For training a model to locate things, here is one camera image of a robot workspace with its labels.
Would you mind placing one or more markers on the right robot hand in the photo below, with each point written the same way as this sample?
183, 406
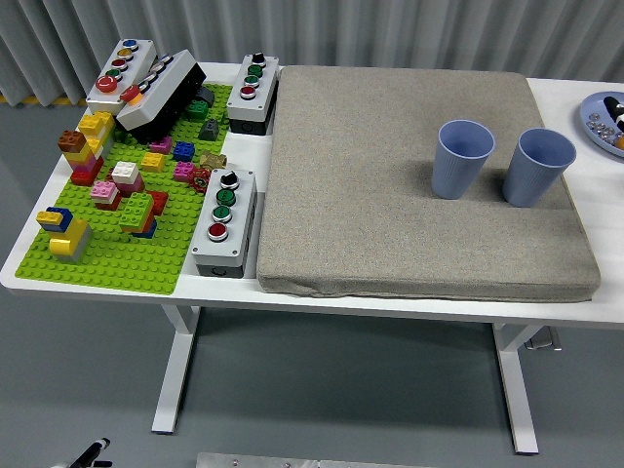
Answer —
615, 109

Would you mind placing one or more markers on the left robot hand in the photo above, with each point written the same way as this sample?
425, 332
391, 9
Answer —
88, 456

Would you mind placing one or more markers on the blue ribbed plastic cup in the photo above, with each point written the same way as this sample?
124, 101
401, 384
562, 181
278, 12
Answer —
456, 170
529, 180

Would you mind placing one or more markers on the blue plastic plate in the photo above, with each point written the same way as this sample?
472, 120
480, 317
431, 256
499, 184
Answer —
595, 105

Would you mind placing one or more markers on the white table leg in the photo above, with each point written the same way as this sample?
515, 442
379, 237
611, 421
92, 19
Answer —
173, 370
517, 390

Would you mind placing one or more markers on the green building baseplate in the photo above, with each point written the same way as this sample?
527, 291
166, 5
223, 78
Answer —
112, 263

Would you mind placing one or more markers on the grey metal plate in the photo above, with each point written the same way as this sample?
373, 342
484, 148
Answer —
292, 460

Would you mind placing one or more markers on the yellow blue grey brick stack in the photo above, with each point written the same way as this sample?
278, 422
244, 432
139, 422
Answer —
68, 239

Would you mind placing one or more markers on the grey four-control button box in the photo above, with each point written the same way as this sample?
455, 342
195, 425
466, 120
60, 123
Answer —
205, 246

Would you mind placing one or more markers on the grey table height controller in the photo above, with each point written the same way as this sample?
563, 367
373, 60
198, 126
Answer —
543, 340

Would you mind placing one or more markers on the green orange red brick stack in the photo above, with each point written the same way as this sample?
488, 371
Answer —
136, 212

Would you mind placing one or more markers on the pink white red brick stack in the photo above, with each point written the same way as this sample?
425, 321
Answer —
105, 194

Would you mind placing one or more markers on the grey-brown cushion mat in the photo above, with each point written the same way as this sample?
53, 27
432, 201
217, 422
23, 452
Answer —
365, 195

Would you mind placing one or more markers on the grey pleated curtain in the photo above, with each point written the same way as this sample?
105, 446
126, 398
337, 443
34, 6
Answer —
341, 29

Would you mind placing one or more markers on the brown yellow red brick tower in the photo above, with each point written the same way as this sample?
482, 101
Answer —
80, 156

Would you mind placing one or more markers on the magenta building brick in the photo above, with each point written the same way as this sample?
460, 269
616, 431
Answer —
183, 170
162, 145

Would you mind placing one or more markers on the yellow building brick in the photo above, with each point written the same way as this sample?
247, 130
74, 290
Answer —
152, 162

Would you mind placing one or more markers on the blue building brick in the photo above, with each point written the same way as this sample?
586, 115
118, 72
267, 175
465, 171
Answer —
184, 151

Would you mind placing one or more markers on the brass valve red handwheel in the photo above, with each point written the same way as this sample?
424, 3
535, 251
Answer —
212, 160

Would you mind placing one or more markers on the yellow white green brick stack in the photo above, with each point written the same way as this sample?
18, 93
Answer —
97, 124

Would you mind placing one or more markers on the grey sloped building brick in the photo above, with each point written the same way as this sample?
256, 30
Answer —
208, 130

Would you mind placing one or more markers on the yellow black floor tape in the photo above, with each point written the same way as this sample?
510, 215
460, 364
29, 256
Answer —
49, 100

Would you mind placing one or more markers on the dark green building brick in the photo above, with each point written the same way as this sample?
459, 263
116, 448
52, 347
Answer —
197, 109

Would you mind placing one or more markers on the white five-button control box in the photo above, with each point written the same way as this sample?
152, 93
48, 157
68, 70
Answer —
109, 92

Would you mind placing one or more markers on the white control box black base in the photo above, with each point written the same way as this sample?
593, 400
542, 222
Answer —
161, 92

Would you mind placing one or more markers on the grey three-button control box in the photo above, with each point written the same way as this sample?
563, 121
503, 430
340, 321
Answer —
239, 105

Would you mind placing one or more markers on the dark grey arch brick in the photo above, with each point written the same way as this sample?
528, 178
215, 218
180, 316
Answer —
207, 96

